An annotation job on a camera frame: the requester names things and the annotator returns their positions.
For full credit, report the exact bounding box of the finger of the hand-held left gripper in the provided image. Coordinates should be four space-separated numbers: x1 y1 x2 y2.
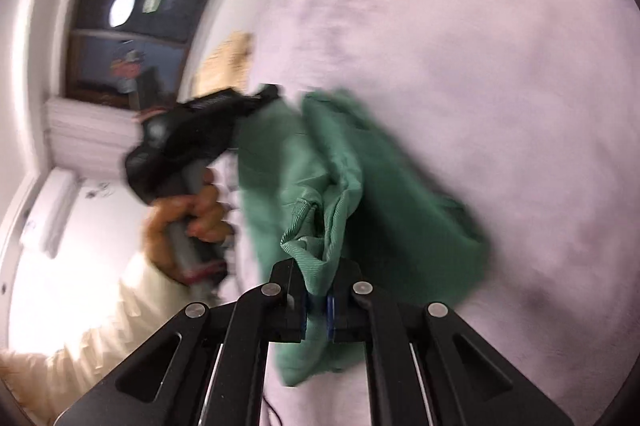
251 83 282 111

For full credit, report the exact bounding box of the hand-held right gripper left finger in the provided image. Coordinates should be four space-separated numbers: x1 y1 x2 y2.
52 258 307 426

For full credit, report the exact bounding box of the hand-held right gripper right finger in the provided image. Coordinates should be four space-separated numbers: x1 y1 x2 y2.
327 258 573 426

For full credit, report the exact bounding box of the green shirt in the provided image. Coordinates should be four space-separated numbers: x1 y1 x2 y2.
235 88 491 388

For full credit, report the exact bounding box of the person's left forearm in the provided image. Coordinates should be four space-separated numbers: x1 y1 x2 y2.
0 251 236 424

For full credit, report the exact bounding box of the person's left hand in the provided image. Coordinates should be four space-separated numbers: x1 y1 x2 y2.
142 169 235 281

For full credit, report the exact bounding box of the dark window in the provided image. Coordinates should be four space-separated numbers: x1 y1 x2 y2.
65 0 223 111

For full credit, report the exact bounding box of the white ribbed radiator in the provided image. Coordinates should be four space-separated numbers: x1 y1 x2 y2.
45 98 151 171

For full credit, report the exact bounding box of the purple blanket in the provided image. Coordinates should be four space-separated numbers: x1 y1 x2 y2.
220 0 640 426

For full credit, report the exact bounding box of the yellow wall poster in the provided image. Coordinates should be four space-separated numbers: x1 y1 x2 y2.
192 32 253 99

